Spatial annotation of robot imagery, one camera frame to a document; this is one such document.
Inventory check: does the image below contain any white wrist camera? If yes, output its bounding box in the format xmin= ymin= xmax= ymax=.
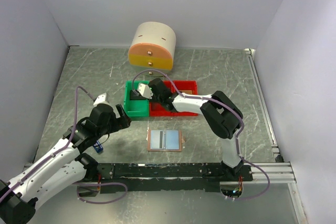
xmin=137 ymin=83 xmax=153 ymax=100
xmin=93 ymin=93 xmax=110 ymax=107

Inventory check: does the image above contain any tan leather card holder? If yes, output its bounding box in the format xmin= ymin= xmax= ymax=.
xmin=147 ymin=129 xmax=182 ymax=152

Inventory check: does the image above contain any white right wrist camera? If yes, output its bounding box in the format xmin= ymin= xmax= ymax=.
xmin=137 ymin=83 xmax=153 ymax=100

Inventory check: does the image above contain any black credit card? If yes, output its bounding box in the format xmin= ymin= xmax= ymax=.
xmin=129 ymin=90 xmax=147 ymax=101

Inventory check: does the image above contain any green plastic bin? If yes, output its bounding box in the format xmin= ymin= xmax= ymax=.
xmin=123 ymin=80 xmax=149 ymax=118

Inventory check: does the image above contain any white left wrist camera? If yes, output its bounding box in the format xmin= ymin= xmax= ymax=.
xmin=93 ymin=93 xmax=110 ymax=107

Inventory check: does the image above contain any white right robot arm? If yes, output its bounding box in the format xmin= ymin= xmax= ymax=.
xmin=149 ymin=78 xmax=244 ymax=181

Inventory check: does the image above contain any blue black lighter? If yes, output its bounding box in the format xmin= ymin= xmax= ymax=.
xmin=93 ymin=141 xmax=103 ymax=153

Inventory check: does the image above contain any right red plastic bin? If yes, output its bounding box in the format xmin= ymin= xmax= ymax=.
xmin=173 ymin=80 xmax=198 ymax=117

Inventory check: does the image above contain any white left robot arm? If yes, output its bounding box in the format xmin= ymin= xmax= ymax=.
xmin=1 ymin=103 xmax=131 ymax=223

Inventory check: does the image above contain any gold credit card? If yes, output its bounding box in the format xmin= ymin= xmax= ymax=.
xmin=183 ymin=90 xmax=193 ymax=95

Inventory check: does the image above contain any red plastic bin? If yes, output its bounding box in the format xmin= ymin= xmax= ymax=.
xmin=173 ymin=80 xmax=198 ymax=117
xmin=150 ymin=81 xmax=173 ymax=117

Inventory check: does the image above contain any round cream drawer cabinet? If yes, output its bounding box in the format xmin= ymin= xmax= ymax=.
xmin=128 ymin=22 xmax=176 ymax=76

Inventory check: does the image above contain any aluminium frame rail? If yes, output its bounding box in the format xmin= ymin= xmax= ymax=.
xmin=22 ymin=162 xmax=297 ymax=186

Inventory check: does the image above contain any middle red plastic bin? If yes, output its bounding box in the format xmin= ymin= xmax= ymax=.
xmin=150 ymin=81 xmax=173 ymax=117

